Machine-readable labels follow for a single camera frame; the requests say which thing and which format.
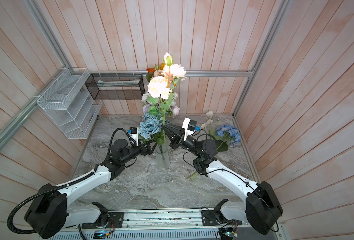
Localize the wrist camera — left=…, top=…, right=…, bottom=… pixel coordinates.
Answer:
left=182, top=118, right=200, bottom=141
left=128, top=127, right=139, bottom=146

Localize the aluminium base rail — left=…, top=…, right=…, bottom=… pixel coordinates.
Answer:
left=52, top=209, right=291, bottom=240

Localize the white wire shelf rack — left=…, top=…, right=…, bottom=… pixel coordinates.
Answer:
left=37, top=68, right=102, bottom=140

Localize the blue hydrangea stem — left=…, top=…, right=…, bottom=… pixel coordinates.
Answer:
left=214, top=125, right=241, bottom=152

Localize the orange gerbera stem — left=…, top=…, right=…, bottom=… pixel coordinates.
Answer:
left=147, top=63, right=165, bottom=75

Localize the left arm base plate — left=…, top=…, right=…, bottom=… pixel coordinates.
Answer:
left=82, top=212, right=125, bottom=230

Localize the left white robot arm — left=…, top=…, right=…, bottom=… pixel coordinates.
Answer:
left=25, top=129, right=161, bottom=239

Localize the peach rose spray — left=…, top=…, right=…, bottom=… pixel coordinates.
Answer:
left=153, top=69, right=164, bottom=77

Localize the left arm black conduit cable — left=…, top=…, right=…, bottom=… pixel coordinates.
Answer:
left=6, top=127, right=133, bottom=235

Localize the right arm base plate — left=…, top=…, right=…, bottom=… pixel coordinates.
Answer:
left=200, top=207, right=242, bottom=226

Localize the cream rose spray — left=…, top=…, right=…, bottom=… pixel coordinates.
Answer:
left=146, top=52, right=187, bottom=151

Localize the black mesh wall basket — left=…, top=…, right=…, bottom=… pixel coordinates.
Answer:
left=86, top=74, right=145, bottom=101

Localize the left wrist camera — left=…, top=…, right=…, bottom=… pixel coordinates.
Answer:
left=128, top=127, right=139, bottom=146

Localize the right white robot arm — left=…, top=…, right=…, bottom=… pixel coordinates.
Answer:
left=169, top=134, right=283, bottom=235

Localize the lilac pompom flower spray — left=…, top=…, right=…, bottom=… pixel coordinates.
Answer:
left=141, top=92, right=151, bottom=115

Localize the clear glass vase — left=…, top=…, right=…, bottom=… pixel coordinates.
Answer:
left=155, top=143, right=171, bottom=170

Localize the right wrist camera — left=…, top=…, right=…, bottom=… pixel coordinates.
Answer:
left=182, top=118, right=200, bottom=141

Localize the dusty blue rose bunch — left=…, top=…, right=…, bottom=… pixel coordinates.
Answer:
left=139, top=113, right=165, bottom=145

